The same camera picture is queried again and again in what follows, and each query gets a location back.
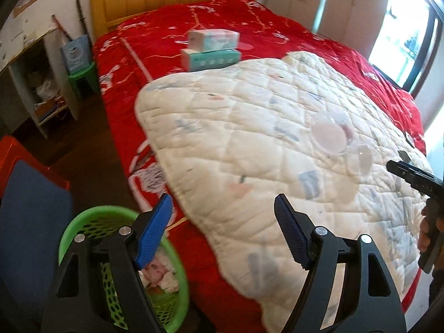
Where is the blue paper bag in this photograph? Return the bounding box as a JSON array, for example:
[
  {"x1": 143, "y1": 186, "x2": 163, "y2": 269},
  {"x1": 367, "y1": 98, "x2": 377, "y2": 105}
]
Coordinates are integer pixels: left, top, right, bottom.
[{"x1": 60, "y1": 35, "x2": 92, "y2": 74}]

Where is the black sword stick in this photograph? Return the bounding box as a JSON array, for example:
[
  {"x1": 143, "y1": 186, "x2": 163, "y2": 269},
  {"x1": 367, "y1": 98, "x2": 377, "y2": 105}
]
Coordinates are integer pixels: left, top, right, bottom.
[{"x1": 75, "y1": 0, "x2": 93, "y2": 49}]

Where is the clear plastic round lid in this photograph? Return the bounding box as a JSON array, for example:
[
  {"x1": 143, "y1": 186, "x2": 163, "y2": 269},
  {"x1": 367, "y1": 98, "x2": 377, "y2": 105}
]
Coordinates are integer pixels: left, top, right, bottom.
[{"x1": 311, "y1": 121, "x2": 347, "y2": 155}]

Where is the person's right hand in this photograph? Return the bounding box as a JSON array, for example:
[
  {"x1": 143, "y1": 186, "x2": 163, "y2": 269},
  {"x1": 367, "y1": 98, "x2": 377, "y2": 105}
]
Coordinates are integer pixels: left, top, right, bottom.
[{"x1": 418, "y1": 207, "x2": 444, "y2": 253}]

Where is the blue fabric chair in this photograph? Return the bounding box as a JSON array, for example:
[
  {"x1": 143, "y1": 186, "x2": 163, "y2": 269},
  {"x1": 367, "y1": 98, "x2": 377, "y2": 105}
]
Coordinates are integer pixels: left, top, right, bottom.
[{"x1": 1, "y1": 160, "x2": 72, "y2": 322}]

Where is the green plastic stool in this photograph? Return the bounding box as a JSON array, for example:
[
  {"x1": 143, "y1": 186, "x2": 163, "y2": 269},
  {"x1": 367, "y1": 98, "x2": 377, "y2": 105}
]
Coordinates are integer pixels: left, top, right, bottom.
[{"x1": 68, "y1": 62, "x2": 100, "y2": 100}]

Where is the window with dark frame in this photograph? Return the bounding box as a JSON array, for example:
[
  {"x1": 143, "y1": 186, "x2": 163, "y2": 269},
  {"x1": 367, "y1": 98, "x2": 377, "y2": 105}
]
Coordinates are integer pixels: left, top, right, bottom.
[{"x1": 369, "y1": 0, "x2": 440, "y2": 94}]

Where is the white desk shelf unit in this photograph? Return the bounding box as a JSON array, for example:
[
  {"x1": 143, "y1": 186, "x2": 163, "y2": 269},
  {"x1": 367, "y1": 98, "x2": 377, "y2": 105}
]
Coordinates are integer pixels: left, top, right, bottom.
[{"x1": 1, "y1": 29, "x2": 78, "y2": 137}]

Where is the red sword stick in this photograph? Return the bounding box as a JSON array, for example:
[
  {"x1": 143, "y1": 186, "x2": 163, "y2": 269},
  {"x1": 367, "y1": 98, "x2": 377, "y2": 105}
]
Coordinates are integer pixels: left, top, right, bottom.
[{"x1": 51, "y1": 14, "x2": 73, "y2": 42}]

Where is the black smartphone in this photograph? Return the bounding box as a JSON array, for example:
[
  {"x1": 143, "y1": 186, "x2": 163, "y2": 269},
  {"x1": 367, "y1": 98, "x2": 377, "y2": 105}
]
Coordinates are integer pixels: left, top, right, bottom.
[{"x1": 398, "y1": 150, "x2": 412, "y2": 164}]

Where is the small white black device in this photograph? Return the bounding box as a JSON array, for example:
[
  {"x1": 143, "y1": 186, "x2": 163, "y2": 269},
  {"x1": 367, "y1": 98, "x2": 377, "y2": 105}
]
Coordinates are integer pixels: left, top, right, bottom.
[{"x1": 404, "y1": 132, "x2": 415, "y2": 148}]

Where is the red plastic box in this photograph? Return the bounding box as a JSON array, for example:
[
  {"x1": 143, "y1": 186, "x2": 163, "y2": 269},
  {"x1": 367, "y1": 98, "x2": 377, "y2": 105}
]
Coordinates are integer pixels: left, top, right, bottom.
[{"x1": 0, "y1": 135, "x2": 71, "y2": 197}]

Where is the white tissue pack top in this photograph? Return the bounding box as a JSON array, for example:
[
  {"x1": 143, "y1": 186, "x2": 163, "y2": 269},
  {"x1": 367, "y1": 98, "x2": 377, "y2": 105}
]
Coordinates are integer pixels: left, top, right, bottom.
[{"x1": 187, "y1": 29, "x2": 240, "y2": 53}]

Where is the pink red snack wrapper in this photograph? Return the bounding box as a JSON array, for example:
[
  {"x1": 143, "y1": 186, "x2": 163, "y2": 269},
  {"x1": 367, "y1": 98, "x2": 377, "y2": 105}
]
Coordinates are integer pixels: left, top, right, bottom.
[{"x1": 138, "y1": 247, "x2": 180, "y2": 294}]

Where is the teal tissue pack bottom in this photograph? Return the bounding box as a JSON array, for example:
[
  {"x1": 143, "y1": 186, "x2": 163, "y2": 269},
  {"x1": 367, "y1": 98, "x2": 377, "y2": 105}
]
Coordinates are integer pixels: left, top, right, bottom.
[{"x1": 181, "y1": 49, "x2": 242, "y2": 72}]

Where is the white quilted blanket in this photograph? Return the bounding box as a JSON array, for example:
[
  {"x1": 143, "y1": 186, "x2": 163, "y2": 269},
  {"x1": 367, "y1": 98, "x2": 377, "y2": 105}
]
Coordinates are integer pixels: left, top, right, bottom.
[{"x1": 135, "y1": 51, "x2": 430, "y2": 332}]

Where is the white wardrobe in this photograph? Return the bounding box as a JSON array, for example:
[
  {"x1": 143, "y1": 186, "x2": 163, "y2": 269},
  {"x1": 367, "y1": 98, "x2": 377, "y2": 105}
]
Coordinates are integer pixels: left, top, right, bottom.
[{"x1": 260, "y1": 0, "x2": 388, "y2": 59}]

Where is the red patterned bed quilt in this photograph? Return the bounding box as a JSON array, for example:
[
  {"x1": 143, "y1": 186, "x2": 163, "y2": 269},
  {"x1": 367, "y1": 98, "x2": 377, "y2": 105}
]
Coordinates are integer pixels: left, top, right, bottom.
[{"x1": 94, "y1": 0, "x2": 429, "y2": 332}]

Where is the green perforated trash basket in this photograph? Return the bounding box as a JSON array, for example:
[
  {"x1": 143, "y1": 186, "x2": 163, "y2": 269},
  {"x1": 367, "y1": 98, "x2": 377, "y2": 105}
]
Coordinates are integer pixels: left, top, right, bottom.
[{"x1": 59, "y1": 205, "x2": 190, "y2": 332}]

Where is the clear plastic container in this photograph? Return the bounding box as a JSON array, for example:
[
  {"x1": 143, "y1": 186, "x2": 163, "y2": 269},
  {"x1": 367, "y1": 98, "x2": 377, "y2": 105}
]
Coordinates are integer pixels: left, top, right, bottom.
[{"x1": 328, "y1": 112, "x2": 373, "y2": 178}]

